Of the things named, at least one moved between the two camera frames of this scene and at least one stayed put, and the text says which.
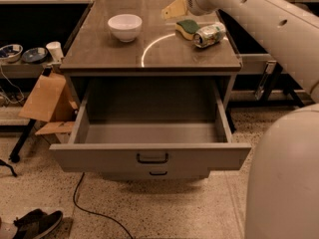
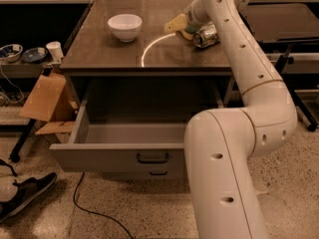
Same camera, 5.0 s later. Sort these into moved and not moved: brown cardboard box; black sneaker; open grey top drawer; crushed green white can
Moved: black sneaker
Not moved: open grey top drawer; brown cardboard box; crushed green white can
